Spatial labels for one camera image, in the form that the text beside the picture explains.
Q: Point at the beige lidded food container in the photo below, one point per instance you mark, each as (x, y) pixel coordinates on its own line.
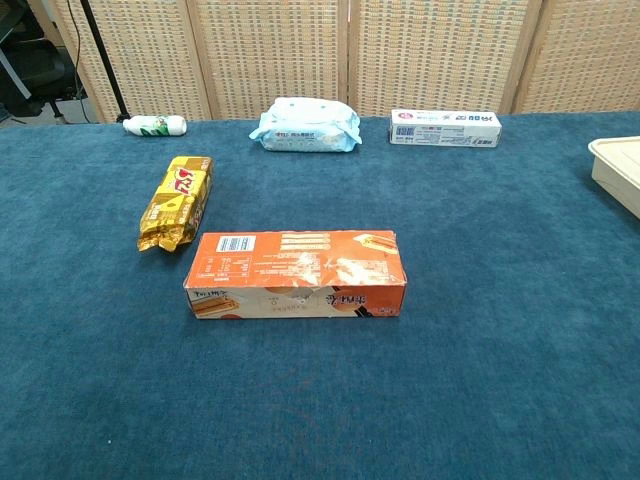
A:
(617, 170)

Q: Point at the orange biscuit box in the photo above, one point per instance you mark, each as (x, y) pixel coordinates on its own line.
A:
(295, 270)

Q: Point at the light blue wet wipes pack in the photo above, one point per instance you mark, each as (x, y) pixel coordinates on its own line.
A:
(305, 125)

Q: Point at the gold snack packet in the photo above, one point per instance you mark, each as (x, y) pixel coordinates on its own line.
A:
(177, 200)

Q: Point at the blue table cover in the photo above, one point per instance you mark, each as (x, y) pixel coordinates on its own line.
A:
(320, 390)

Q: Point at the white toothpaste box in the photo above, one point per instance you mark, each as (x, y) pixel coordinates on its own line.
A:
(445, 128)

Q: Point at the wicker folding screen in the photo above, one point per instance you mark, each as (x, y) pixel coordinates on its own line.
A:
(270, 55)

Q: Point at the small white green bottle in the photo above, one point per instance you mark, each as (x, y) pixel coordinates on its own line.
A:
(155, 125)

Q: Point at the black tripod stand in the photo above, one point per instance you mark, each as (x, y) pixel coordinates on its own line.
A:
(102, 55)

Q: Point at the black office chair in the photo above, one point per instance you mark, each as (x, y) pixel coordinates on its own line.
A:
(30, 75)

